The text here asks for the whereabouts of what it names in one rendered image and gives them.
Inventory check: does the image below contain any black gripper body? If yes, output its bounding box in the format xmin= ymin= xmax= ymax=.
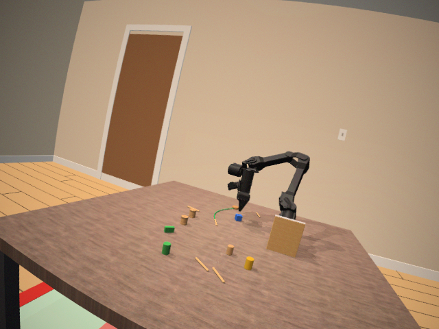
xmin=237 ymin=179 xmax=252 ymax=201

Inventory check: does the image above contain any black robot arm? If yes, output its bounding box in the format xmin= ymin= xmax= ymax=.
xmin=228 ymin=151 xmax=310 ymax=220

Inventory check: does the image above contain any yellow cylinder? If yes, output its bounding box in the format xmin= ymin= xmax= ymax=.
xmin=244 ymin=256 xmax=254 ymax=270

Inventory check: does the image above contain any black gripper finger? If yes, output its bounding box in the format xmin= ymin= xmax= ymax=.
xmin=237 ymin=198 xmax=249 ymax=212

